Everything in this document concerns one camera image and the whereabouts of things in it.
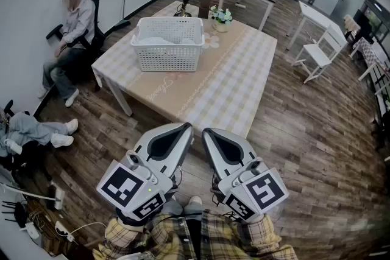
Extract beige checkered tablecloth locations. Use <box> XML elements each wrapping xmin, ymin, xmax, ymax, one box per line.
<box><xmin>91</xmin><ymin>0</ymin><xmax>278</xmax><ymax>139</ymax></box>

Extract black metal rack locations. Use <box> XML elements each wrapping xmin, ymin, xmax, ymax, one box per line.
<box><xmin>358</xmin><ymin>59</ymin><xmax>390</xmax><ymax>132</ymax></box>

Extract person's left forearm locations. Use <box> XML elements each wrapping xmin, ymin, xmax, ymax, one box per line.
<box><xmin>100</xmin><ymin>208</ymin><xmax>159</xmax><ymax>260</ymax></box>

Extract black office chair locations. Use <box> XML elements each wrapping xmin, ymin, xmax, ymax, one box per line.
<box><xmin>45</xmin><ymin>0</ymin><xmax>107</xmax><ymax>92</ymax></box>

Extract blue flower pot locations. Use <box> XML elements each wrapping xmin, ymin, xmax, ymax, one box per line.
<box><xmin>209</xmin><ymin>5</ymin><xmax>233</xmax><ymax>33</ymax></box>

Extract dark brown pen holder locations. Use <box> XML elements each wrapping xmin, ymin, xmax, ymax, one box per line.
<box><xmin>198</xmin><ymin>0</ymin><xmax>219</xmax><ymax>20</ymax></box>

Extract person's right forearm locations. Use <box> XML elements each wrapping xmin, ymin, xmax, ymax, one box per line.
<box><xmin>243</xmin><ymin>212</ymin><xmax>286</xmax><ymax>255</ymax></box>

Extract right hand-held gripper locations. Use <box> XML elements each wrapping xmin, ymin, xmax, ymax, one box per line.
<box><xmin>202</xmin><ymin>127</ymin><xmax>290</xmax><ymax>223</ymax></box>

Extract white folding chair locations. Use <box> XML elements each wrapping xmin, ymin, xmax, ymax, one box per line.
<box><xmin>291</xmin><ymin>24</ymin><xmax>348</xmax><ymax>85</ymax></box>

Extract green floor mop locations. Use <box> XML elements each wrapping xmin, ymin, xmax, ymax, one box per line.
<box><xmin>117</xmin><ymin>0</ymin><xmax>131</xmax><ymax>30</ymax></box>

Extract black router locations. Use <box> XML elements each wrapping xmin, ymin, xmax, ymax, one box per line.
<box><xmin>1</xmin><ymin>200</ymin><xmax>29</xmax><ymax>228</ymax></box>

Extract white side table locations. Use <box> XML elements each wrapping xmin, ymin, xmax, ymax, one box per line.
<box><xmin>286</xmin><ymin>1</ymin><xmax>348</xmax><ymax>51</ymax></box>

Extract beige covered chair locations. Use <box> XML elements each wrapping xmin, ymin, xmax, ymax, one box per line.
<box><xmin>343</xmin><ymin>14</ymin><xmax>362</xmax><ymax>37</ymax></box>

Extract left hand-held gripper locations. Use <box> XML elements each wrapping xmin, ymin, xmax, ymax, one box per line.
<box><xmin>96</xmin><ymin>122</ymin><xmax>194</xmax><ymax>222</ymax></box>

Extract person's legs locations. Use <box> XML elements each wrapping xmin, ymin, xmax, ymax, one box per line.
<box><xmin>164</xmin><ymin>195</ymin><xmax>204</xmax><ymax>217</ymax></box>

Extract person's plaid shirt torso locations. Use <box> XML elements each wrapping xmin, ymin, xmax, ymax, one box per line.
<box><xmin>91</xmin><ymin>209</ymin><xmax>299</xmax><ymax>260</ymax></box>

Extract white plastic laundry basket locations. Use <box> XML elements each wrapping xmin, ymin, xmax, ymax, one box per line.
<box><xmin>130</xmin><ymin>16</ymin><xmax>205</xmax><ymax>73</ymax></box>

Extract pale blue clothes garment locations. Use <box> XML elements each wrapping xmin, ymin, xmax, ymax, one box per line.
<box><xmin>136</xmin><ymin>35</ymin><xmax>200</xmax><ymax>47</ymax></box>

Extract table with checkered tablecloth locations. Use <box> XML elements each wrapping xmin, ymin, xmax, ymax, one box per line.
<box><xmin>349</xmin><ymin>38</ymin><xmax>390</xmax><ymax>71</ymax></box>

